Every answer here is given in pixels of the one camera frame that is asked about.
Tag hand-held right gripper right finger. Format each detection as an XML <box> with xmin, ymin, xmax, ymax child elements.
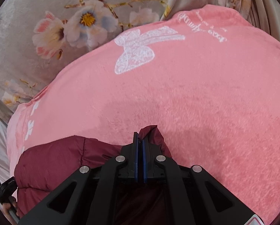
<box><xmin>141</xmin><ymin>138</ymin><xmax>258</xmax><ymax>225</ymax></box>

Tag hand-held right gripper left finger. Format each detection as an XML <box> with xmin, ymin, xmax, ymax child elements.
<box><xmin>18</xmin><ymin>132</ymin><xmax>141</xmax><ymax>225</ymax></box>

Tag maroon puffer jacket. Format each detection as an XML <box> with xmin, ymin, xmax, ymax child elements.
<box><xmin>13</xmin><ymin>125</ymin><xmax>174</xmax><ymax>225</ymax></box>

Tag person's left hand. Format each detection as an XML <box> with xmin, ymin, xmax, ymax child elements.
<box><xmin>2</xmin><ymin>196</ymin><xmax>20</xmax><ymax>218</ymax></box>

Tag pink printed fleece blanket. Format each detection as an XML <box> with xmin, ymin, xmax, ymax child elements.
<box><xmin>6</xmin><ymin>3</ymin><xmax>280</xmax><ymax>225</ymax></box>

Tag beige curtain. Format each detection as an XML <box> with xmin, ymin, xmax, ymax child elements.
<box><xmin>246</xmin><ymin>0</ymin><xmax>280</xmax><ymax>46</ymax></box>

